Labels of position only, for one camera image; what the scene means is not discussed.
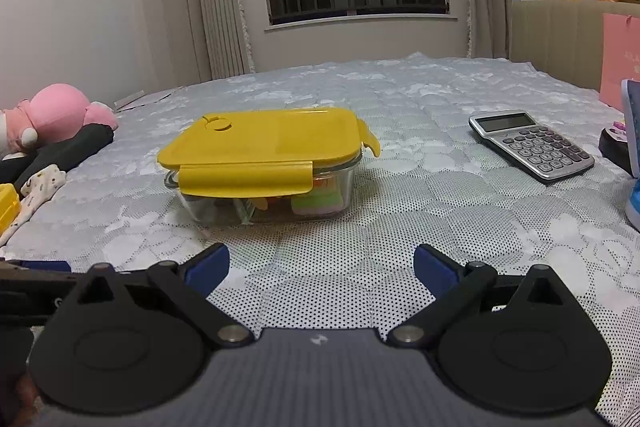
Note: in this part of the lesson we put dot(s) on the small black box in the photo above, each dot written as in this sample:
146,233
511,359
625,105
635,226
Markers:
615,152

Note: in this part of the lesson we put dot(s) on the black cloth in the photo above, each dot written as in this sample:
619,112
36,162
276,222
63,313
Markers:
65,149

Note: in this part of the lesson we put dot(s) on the yellow container lid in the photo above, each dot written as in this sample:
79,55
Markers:
265,137

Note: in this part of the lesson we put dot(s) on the silver calculator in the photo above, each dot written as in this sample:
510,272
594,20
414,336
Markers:
537,147

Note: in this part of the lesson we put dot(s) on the beige padded headboard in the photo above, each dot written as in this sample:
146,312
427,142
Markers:
555,32

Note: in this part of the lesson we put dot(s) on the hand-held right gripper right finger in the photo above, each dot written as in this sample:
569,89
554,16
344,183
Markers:
435,264

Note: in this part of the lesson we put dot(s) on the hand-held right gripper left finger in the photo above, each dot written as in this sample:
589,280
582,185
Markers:
207,263

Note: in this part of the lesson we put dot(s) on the patterned white cloth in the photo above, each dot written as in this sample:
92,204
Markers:
42,182

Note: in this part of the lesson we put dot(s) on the clear glass food container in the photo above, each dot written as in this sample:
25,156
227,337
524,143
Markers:
215,207

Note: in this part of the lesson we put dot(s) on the green plastic toy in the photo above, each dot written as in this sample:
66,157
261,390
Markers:
320,204

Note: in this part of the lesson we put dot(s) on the pink plush toy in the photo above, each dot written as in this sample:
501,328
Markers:
52,107

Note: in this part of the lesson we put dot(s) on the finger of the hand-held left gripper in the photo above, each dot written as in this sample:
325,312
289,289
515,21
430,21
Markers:
25,307
45,274

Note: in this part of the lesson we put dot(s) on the pink paper bag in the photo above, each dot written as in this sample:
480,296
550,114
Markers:
620,57

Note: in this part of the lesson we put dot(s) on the colourful toy machine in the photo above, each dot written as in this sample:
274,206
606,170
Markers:
634,132

